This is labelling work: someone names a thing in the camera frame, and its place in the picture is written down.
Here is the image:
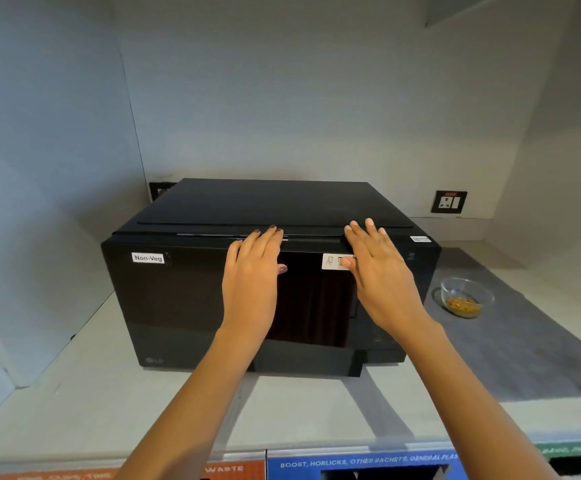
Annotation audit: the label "person's left hand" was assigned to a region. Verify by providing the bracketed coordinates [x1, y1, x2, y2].
[221, 225, 289, 338]

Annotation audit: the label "person's left forearm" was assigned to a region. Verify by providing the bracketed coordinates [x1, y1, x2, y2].
[114, 326, 270, 480]

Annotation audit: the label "black wall socket with switch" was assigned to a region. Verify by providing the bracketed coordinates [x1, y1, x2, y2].
[431, 190, 468, 215]

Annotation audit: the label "gray mat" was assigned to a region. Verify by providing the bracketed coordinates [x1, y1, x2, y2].
[423, 247, 581, 401]

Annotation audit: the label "person's right hand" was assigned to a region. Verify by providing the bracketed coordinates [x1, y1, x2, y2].
[340, 218, 437, 343]

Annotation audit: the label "person's right forearm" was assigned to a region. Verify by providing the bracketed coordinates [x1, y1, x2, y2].
[400, 321, 562, 480]

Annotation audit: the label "clear glass bowl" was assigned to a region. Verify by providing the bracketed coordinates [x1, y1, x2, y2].
[441, 277, 495, 319]

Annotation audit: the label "green bin label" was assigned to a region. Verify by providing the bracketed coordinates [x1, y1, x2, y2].
[538, 441, 581, 458]

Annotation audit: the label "orange food leftovers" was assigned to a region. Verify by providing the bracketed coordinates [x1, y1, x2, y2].
[447, 296, 482, 316]

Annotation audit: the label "orange bin label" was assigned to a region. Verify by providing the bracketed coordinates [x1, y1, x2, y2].
[0, 460, 266, 480]

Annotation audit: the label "white pictogram sticker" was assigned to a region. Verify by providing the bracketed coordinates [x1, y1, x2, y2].
[322, 253, 355, 271]

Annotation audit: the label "blue bin label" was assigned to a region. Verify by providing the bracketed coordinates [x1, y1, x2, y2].
[266, 447, 464, 480]

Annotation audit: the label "black microwave oven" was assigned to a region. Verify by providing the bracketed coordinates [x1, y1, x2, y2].
[101, 178, 442, 378]

